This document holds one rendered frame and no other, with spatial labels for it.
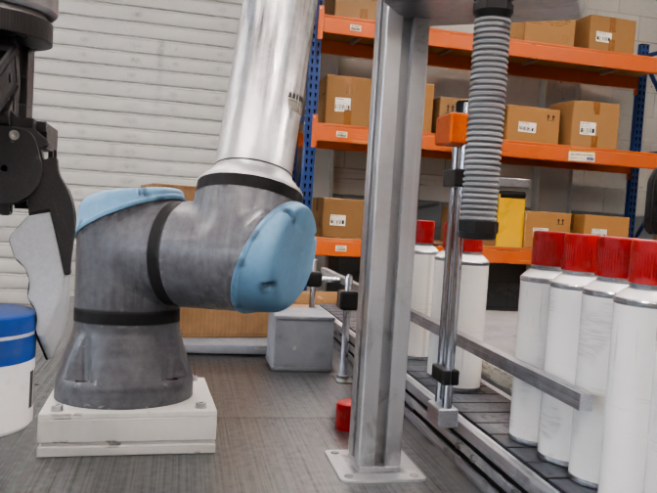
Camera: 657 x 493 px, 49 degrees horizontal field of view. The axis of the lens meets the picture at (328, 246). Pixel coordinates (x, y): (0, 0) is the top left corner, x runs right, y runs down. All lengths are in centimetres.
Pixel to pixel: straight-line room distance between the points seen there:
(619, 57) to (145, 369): 482
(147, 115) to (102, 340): 428
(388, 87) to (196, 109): 436
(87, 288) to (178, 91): 429
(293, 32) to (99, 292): 35
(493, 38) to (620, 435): 33
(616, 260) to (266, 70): 41
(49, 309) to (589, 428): 42
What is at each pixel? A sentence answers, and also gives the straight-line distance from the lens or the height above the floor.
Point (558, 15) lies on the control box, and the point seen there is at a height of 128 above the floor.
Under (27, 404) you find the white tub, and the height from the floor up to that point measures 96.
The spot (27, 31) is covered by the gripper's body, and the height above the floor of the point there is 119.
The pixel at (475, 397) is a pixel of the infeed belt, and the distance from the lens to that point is 89.
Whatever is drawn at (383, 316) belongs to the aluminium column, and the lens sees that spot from 72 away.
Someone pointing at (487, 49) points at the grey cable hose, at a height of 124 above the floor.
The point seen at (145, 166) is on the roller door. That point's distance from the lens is 500.
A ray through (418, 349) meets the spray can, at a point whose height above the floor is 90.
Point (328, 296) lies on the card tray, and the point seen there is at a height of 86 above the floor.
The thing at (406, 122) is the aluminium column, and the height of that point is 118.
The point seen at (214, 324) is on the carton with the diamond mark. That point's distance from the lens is 131.
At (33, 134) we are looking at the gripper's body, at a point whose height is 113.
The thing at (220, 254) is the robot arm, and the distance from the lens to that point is 72.
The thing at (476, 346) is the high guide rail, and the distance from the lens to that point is 78.
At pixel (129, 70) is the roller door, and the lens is 507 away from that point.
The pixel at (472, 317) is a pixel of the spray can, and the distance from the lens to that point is 89.
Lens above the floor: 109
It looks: 3 degrees down
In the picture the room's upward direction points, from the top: 3 degrees clockwise
